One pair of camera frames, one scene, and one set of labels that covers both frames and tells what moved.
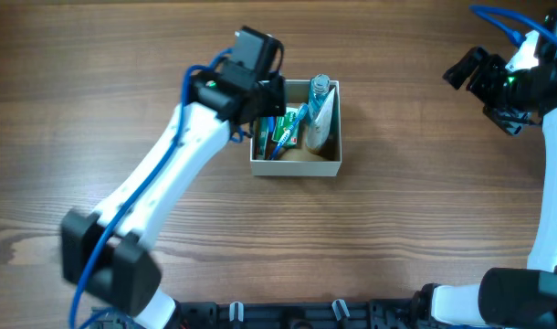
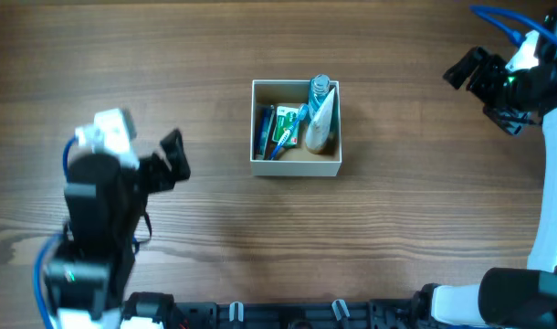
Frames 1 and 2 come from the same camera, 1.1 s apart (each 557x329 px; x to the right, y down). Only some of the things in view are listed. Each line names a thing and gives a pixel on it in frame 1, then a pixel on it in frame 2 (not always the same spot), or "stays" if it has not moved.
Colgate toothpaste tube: x=262 y=134 stays
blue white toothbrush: x=285 y=136 stays
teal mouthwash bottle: x=319 y=89 stays
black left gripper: x=273 y=98 to x=153 y=169
